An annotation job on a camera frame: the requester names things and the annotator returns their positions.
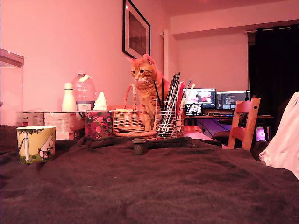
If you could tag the small laptop screen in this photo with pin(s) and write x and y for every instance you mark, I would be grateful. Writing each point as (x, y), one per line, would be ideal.
(193, 109)

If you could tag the large clear water bottle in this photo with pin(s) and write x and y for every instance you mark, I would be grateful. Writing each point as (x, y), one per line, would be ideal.
(84, 91)

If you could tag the yellow illustrated cartoon mug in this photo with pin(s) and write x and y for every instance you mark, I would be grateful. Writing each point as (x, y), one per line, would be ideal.
(35, 144)

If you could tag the computer case with glowing fan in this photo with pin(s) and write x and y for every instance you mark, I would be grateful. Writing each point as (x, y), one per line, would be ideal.
(261, 134)

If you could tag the pale pink hanging garment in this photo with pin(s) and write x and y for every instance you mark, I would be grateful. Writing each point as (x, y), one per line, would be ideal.
(285, 140)

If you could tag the small printed cardboard box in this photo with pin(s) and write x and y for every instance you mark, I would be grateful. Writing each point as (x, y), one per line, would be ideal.
(30, 119)

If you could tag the black straw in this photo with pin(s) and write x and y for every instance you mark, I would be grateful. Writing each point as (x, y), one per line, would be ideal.
(156, 87)
(162, 88)

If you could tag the black curtain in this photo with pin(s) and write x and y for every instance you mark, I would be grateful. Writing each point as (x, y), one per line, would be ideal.
(275, 70)

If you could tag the wooden chair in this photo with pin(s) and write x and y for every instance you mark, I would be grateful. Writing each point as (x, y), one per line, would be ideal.
(243, 131)

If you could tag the large printed cardboard box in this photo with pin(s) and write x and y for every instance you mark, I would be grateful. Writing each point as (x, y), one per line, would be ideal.
(63, 123)

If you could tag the dark coffee capsule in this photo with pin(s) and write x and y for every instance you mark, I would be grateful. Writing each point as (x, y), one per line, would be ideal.
(139, 147)

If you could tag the wooden desk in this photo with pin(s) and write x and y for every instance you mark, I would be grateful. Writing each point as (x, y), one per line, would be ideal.
(264, 116)

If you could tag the monitor showing video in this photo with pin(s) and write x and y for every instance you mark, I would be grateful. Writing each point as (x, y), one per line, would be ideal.
(201, 96)

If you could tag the floral tissue box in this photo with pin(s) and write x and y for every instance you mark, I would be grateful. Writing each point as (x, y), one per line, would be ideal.
(98, 124)

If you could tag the curtain rod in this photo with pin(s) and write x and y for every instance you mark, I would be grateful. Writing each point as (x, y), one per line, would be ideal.
(268, 29)

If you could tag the monitor showing code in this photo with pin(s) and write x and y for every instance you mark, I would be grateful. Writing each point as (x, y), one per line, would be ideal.
(231, 100)

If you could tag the red flat utensil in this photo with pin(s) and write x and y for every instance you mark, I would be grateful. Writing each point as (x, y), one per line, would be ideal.
(180, 93)

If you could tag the dark chopstick set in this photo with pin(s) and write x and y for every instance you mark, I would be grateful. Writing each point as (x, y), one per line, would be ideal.
(174, 81)

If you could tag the orange tabby cat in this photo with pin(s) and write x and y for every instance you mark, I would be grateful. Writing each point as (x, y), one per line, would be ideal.
(146, 93)

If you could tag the white tissue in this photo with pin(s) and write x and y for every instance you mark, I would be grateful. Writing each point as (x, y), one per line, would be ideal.
(100, 102)

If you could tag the dark fleece table cloth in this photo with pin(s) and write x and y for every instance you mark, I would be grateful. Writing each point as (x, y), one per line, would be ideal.
(149, 186)

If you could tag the white insulated bottle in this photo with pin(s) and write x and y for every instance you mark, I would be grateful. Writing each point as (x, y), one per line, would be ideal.
(68, 100)

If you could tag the stack of cork coasters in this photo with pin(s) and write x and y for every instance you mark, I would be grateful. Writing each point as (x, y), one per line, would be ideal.
(135, 134)

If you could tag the black framed wall picture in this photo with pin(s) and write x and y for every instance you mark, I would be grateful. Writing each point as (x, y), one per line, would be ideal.
(136, 30)

